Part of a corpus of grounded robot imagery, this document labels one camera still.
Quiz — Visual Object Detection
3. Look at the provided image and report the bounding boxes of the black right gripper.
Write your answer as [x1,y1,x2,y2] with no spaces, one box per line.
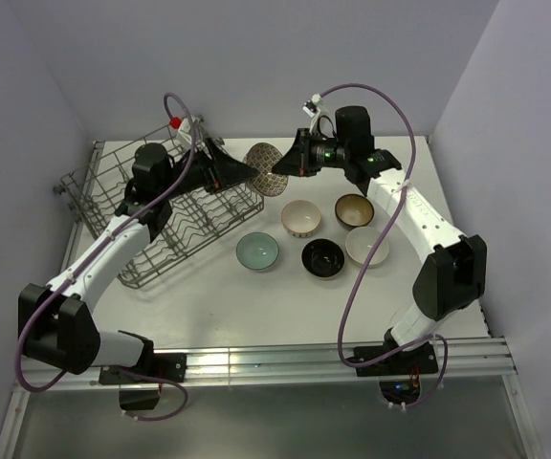
[272,128,350,178]

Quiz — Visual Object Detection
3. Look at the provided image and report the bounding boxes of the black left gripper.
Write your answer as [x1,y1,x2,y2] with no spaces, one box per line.
[160,139,259,201]

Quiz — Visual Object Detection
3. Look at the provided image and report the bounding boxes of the red patterned white bowl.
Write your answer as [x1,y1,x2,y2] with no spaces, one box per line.
[243,142,288,197]

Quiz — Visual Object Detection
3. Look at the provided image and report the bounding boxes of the white bowl blue stripes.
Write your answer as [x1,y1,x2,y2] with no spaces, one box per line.
[280,200,322,238]

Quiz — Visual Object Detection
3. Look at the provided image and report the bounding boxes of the black bowl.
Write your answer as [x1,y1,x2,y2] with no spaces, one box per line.
[301,238,345,279]

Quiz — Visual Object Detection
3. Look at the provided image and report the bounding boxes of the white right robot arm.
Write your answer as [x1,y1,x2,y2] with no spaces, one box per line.
[272,101,487,373]

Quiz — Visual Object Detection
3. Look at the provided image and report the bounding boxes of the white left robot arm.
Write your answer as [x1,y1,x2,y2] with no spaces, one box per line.
[14,139,258,382]

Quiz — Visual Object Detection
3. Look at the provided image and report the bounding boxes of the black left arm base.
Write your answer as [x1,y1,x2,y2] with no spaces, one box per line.
[98,353,189,422]

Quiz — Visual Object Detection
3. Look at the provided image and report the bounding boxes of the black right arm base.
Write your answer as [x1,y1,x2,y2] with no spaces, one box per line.
[347,333,444,409]

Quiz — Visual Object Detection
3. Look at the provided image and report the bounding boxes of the brown glazed bowl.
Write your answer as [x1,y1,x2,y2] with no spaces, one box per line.
[334,194,375,230]

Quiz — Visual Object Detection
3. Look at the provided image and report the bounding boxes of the pale green bowl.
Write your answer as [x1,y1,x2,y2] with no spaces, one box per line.
[235,231,279,272]

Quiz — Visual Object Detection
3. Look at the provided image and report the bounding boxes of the plain white bowl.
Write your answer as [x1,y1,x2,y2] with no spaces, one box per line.
[344,227,389,268]

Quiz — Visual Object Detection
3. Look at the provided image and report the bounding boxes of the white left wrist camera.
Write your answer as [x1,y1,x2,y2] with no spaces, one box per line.
[168,117,194,148]

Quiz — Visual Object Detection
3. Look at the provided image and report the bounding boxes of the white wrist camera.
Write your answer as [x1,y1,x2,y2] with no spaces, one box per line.
[302,94,328,133]
[168,117,194,148]

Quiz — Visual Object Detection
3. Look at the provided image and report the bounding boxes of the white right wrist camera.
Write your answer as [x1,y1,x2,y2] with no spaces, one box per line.
[302,94,328,133]

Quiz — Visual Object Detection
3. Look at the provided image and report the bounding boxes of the grey wire dish rack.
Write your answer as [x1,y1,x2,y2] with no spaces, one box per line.
[55,125,264,289]

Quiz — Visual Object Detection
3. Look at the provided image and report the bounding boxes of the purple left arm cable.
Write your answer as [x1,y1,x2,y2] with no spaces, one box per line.
[14,92,195,423]

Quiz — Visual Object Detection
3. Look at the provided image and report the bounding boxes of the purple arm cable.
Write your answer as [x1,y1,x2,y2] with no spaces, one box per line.
[14,92,195,423]
[320,82,449,408]

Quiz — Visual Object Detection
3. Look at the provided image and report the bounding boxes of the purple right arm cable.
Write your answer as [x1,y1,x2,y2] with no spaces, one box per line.
[320,82,449,408]

